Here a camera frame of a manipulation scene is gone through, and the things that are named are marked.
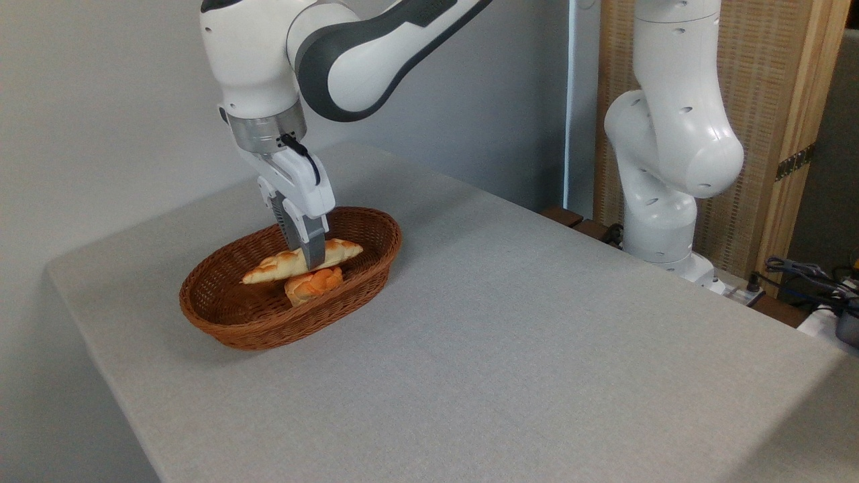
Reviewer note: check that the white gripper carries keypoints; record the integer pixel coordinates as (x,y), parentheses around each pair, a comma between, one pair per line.
(302,184)

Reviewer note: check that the long braided bread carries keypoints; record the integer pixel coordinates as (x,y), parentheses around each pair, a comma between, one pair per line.
(278,267)

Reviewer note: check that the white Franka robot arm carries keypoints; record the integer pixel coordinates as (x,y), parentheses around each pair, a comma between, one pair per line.
(248,60)

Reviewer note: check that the small orange bread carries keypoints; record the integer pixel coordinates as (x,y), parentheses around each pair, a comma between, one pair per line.
(312,285)

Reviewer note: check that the brown wicker basket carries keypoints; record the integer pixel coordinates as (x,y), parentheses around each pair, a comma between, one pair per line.
(221,302)

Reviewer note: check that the white vertical pole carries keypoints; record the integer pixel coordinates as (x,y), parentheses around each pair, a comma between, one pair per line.
(580,100)

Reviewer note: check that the woven wood-framed screen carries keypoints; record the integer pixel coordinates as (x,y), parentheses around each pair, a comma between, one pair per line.
(765,100)

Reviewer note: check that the brass screen hinge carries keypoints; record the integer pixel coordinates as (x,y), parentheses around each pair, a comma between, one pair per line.
(795,162)

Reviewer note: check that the grey round container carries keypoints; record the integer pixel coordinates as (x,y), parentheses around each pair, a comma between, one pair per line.
(848,327)

